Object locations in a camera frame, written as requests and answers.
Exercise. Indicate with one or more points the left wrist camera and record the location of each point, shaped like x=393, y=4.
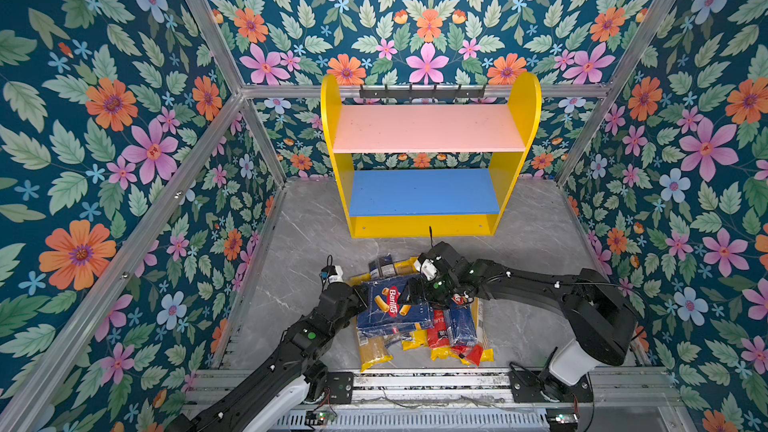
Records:
x=331, y=274

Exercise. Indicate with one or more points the black hook rail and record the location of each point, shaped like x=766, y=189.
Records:
x=411, y=92

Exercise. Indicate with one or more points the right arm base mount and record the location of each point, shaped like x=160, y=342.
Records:
x=539, y=385

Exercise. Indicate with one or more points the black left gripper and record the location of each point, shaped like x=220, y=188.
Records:
x=359, y=300

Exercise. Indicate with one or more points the yellow pastatime bag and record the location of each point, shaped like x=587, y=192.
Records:
x=359, y=279
x=406, y=267

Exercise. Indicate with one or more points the yellow wooden shelf unit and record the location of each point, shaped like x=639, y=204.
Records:
x=446, y=202

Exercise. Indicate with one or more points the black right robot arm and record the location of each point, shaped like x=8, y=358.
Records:
x=602, y=320

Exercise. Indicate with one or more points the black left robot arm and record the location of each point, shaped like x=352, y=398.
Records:
x=286, y=378

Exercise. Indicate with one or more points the yellow spaghetti bag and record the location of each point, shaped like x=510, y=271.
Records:
x=373, y=351
x=414, y=340

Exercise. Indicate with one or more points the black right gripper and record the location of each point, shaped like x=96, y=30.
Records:
x=420, y=284

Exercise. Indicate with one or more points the blue Barilla rigatoni bag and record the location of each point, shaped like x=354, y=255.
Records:
x=393, y=308

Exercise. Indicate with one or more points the aluminium frame rails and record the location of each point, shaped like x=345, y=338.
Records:
x=48, y=375

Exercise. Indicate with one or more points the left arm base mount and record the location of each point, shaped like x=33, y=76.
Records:
x=327, y=386

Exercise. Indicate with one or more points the blue clear spaghetti bag right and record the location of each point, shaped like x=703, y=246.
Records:
x=382, y=267

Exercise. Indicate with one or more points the blue Barilla spaghetti box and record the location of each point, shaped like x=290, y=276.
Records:
x=462, y=326

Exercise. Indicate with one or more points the red clear labelled spaghetti bag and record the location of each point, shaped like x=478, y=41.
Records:
x=474, y=353

